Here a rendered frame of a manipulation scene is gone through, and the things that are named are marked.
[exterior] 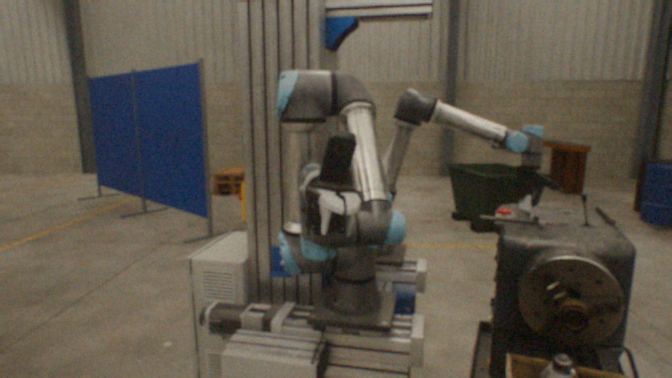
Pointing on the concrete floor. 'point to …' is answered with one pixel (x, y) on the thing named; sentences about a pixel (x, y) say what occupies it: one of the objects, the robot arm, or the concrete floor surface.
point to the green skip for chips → (484, 192)
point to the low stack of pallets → (229, 180)
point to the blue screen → (154, 138)
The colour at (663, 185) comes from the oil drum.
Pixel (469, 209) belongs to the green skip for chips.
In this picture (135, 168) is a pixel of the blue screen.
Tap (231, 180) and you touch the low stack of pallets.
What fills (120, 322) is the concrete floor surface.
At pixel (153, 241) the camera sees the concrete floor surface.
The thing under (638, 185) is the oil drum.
